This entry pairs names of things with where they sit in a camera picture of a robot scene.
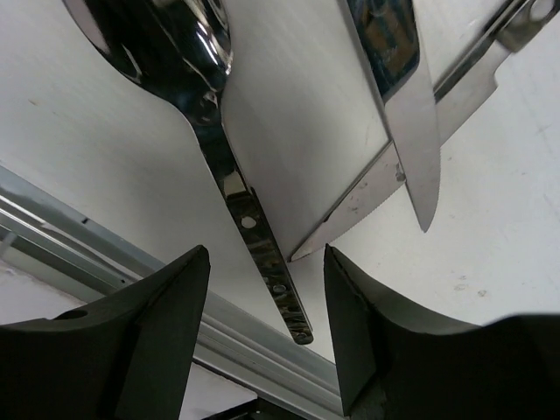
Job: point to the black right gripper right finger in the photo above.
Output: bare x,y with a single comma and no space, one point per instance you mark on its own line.
396,359

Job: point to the aluminium table frame rail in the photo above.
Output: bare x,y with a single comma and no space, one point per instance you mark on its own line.
68,251

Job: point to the spoon with dark handle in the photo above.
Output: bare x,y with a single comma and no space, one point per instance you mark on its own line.
180,51

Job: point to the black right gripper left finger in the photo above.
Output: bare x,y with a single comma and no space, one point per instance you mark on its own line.
125,356

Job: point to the knife with green handle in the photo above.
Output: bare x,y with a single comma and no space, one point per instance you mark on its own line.
463,87

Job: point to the knife with dark handle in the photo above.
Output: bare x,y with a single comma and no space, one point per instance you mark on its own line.
392,55

